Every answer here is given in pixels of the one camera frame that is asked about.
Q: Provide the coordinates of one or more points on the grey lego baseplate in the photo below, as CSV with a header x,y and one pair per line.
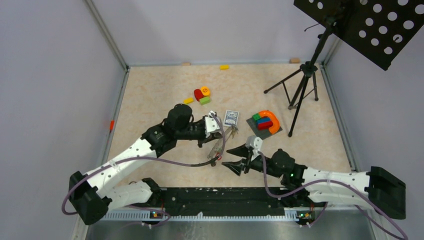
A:
x,y
263,134

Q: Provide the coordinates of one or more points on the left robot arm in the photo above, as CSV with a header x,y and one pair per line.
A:
x,y
94,193

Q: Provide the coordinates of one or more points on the green rectangular block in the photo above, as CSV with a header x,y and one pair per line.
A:
x,y
204,100

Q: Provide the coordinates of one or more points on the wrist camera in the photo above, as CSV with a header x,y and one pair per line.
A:
x,y
213,126
254,145

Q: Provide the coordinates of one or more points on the perforated metal keyring plate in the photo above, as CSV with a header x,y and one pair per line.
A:
x,y
217,149

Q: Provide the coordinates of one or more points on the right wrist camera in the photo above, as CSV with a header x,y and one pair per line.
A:
x,y
254,145

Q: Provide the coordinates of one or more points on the black tripod stand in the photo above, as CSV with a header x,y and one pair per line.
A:
x,y
308,69

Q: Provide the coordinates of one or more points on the black perforated panel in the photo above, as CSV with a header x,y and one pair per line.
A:
x,y
377,29

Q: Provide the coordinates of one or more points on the yellow rectangular block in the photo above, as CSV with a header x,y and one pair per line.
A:
x,y
188,100

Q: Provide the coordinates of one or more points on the red cylinder block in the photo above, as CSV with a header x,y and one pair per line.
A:
x,y
198,94

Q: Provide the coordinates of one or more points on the yellow block at far edge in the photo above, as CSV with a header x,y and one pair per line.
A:
x,y
224,67

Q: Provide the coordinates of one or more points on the blue lego brick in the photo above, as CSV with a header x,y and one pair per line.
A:
x,y
263,120

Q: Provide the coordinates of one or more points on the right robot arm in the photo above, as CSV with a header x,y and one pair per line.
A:
x,y
376,189

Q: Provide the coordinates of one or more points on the orange curved lego tube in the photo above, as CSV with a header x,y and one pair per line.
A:
x,y
275,128

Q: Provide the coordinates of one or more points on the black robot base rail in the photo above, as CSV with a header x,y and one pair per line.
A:
x,y
219,202

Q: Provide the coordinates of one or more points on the playing card deck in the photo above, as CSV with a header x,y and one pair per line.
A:
x,y
231,118

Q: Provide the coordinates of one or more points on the green lego brick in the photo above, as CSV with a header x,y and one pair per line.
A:
x,y
256,117

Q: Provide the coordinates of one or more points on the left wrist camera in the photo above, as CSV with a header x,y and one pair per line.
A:
x,y
213,126

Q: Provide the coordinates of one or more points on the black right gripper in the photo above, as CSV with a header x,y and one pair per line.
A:
x,y
238,166

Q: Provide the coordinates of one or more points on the red lego brick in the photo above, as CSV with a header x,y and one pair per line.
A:
x,y
264,125

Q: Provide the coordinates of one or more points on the orange round block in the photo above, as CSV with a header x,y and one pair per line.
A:
x,y
205,91

